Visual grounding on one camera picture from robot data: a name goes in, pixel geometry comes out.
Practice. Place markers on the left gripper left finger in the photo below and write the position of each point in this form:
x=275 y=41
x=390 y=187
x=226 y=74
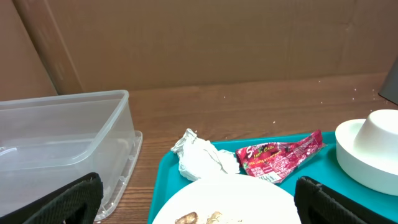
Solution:
x=77 y=202

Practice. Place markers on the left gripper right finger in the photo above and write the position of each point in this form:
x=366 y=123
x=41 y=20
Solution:
x=319 y=204

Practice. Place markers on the white saucer bowl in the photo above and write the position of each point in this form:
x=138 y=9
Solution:
x=378 y=175

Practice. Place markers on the white cup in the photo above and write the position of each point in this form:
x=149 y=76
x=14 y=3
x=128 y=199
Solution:
x=377 y=137

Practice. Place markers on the teal plastic tray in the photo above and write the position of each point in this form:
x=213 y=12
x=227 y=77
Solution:
x=324 y=168

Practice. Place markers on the red snack wrapper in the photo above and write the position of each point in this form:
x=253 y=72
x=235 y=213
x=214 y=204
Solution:
x=274 y=161

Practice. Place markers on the clear plastic bin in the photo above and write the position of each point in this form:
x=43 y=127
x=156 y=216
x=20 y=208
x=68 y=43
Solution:
x=48 y=142

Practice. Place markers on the white plate with food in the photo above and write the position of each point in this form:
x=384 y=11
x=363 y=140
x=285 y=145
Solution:
x=239 y=196

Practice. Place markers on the peanuts and rice scraps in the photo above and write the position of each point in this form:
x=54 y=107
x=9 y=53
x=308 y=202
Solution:
x=214 y=218

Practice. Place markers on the crumpled white tissue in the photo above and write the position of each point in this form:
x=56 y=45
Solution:
x=199 y=158

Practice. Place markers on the cardboard backdrop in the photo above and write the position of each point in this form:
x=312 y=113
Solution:
x=65 y=47

